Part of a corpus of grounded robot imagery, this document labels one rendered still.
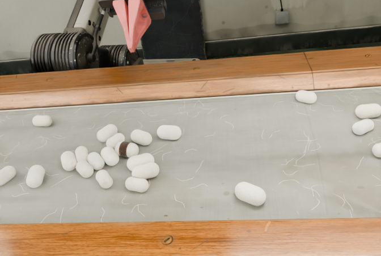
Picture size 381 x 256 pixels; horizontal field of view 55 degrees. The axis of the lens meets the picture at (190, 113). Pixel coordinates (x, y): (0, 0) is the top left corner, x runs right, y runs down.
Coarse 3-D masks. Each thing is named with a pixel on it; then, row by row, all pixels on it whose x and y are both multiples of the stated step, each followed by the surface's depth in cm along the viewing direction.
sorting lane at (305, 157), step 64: (0, 128) 66; (64, 128) 63; (128, 128) 60; (192, 128) 58; (256, 128) 56; (320, 128) 54; (0, 192) 51; (64, 192) 49; (128, 192) 47; (192, 192) 46; (320, 192) 43
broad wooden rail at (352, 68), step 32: (160, 64) 75; (192, 64) 73; (224, 64) 71; (256, 64) 69; (288, 64) 68; (320, 64) 66; (352, 64) 65; (0, 96) 72; (32, 96) 71; (64, 96) 70; (96, 96) 69; (128, 96) 68; (160, 96) 67; (192, 96) 66
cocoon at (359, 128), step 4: (364, 120) 51; (368, 120) 51; (356, 124) 51; (360, 124) 51; (364, 124) 51; (368, 124) 51; (372, 124) 51; (352, 128) 51; (356, 128) 51; (360, 128) 50; (364, 128) 50; (368, 128) 51; (372, 128) 51; (356, 132) 51; (360, 132) 51; (364, 132) 51
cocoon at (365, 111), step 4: (364, 104) 54; (368, 104) 54; (372, 104) 54; (376, 104) 54; (356, 108) 55; (360, 108) 54; (364, 108) 54; (368, 108) 54; (372, 108) 53; (376, 108) 53; (380, 108) 54; (356, 112) 54; (360, 112) 54; (364, 112) 53; (368, 112) 53; (372, 112) 53; (376, 112) 53; (380, 112) 54; (360, 116) 54; (364, 116) 54; (368, 116) 54; (372, 116) 54; (376, 116) 54
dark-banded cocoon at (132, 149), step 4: (116, 144) 53; (132, 144) 53; (136, 144) 53; (116, 148) 53; (128, 148) 52; (132, 148) 52; (136, 148) 53; (116, 152) 53; (128, 152) 52; (132, 152) 52; (136, 152) 53; (128, 156) 53
